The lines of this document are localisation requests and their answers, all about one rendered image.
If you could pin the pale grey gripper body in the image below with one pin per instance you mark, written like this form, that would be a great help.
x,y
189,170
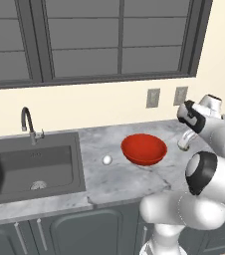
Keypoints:
x,y
185,140

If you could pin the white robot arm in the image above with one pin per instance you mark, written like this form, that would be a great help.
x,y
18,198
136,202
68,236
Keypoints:
x,y
214,179

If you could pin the red bowl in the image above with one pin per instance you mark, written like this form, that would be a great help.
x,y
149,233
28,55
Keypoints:
x,y
143,150

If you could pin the dark grey sink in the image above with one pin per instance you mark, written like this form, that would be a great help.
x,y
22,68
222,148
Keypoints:
x,y
31,169

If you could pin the white egg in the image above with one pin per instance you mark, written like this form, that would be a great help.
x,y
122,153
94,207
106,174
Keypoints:
x,y
107,159

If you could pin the dark grey framed window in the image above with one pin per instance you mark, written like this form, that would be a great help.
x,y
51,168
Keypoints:
x,y
84,40

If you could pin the dark grey tap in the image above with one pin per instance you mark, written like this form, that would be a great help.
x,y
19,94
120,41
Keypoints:
x,y
30,127

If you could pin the grey wall outlet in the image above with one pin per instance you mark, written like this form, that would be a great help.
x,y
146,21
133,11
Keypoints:
x,y
180,95
153,98

